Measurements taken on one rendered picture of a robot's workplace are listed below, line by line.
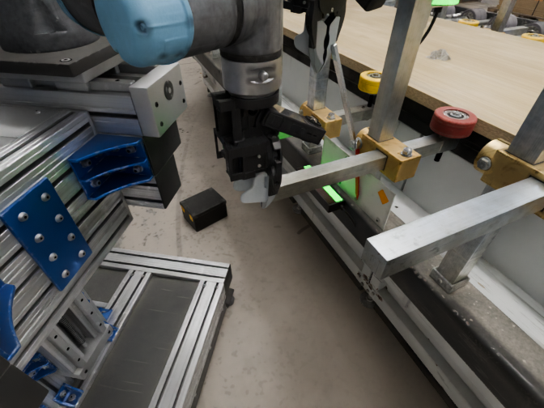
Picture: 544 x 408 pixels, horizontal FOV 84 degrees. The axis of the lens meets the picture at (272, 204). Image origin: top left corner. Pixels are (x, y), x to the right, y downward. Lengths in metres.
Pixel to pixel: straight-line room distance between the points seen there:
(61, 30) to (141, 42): 0.36
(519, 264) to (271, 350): 0.85
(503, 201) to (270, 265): 1.19
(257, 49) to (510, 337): 0.57
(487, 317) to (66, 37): 0.82
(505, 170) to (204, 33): 0.39
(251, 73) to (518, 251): 0.65
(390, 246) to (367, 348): 1.04
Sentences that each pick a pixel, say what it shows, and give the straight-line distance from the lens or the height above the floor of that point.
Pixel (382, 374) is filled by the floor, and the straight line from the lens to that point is 1.31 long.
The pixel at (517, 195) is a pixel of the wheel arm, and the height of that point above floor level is 0.96.
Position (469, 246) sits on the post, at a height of 0.81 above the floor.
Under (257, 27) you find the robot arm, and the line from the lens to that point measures 0.37.
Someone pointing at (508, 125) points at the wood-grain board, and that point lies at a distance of 0.77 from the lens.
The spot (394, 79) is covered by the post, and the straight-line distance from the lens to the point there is 0.60.
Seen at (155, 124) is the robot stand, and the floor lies 0.93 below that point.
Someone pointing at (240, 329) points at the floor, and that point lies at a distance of 1.32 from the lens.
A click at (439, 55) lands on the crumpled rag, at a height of 0.91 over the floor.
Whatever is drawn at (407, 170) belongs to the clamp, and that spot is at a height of 0.84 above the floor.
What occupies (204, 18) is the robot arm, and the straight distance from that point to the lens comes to 0.32.
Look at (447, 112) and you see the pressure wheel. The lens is 0.75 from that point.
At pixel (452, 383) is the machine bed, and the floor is 0.17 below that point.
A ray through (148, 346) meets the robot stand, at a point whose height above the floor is 0.21.
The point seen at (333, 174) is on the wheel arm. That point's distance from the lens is 0.56.
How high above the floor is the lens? 1.18
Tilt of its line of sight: 41 degrees down
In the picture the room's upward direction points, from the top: straight up
